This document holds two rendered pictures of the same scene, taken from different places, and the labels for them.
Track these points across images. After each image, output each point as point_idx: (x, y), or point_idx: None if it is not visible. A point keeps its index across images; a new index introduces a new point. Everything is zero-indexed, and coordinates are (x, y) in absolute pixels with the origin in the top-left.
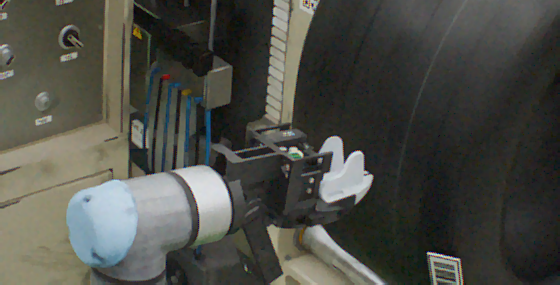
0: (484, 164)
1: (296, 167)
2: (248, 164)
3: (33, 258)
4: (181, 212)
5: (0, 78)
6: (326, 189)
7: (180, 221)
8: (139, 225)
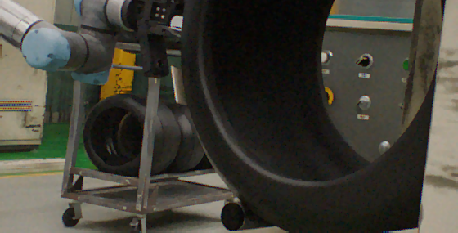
0: None
1: None
2: None
3: None
4: None
5: (359, 118)
6: (172, 22)
7: None
8: None
